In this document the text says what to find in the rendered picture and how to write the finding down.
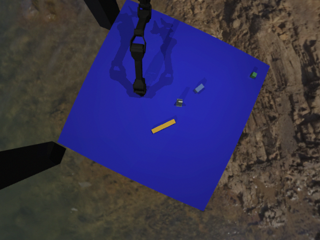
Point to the yellow bar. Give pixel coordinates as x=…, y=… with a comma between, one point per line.
x=158, y=128

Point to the small green block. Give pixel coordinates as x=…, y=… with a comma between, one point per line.
x=253, y=75

